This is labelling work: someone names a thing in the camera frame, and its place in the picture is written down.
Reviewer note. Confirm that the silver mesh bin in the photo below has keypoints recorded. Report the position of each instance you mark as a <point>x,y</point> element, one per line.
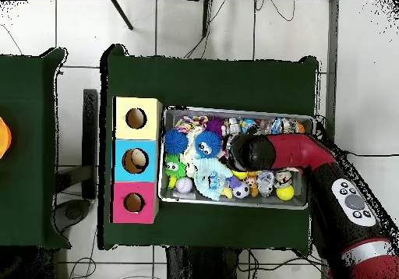
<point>265,201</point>

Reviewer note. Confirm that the light blue knitted cloth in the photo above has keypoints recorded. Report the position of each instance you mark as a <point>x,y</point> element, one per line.
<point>212,179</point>

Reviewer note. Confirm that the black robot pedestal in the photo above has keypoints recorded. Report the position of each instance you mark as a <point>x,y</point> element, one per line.
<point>202,263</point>

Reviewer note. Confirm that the dark green table cloth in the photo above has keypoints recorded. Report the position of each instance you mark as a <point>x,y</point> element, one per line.
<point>212,82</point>

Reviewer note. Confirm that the wooden box with three holes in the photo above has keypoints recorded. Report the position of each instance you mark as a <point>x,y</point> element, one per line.
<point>149,132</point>

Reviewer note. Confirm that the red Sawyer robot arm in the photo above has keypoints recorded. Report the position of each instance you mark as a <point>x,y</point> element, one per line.
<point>299,149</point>

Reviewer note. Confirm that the black stand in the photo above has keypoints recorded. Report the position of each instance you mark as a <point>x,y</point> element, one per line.
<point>90,120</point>

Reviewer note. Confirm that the green covered side table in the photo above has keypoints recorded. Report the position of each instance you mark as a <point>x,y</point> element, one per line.
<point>28,182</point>

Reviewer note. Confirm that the black and white soccer ball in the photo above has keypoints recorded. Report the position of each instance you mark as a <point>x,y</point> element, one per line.
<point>241,190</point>

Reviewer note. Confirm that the purple spiky toy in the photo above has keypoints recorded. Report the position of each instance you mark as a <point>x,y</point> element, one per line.
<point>215,123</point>

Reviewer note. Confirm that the blue spiky ball with eyes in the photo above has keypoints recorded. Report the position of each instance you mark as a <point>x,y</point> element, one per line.
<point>207,145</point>

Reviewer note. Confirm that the yellow smiley ball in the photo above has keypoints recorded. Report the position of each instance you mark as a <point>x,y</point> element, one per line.
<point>240,175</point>

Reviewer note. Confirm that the black tripod leg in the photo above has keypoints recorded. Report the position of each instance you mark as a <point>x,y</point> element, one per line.
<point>206,17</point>
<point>123,15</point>

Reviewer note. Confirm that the grey round floor base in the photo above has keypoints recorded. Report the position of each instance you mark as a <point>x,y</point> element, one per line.
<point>73,212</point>

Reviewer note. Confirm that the polka dot cloth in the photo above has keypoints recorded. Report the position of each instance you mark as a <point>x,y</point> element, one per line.
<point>190,123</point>

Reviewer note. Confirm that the white baseball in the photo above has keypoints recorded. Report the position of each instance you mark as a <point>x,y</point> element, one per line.
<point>184,185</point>

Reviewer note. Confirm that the orange object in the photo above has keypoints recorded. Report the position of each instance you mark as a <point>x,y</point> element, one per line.
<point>4,138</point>

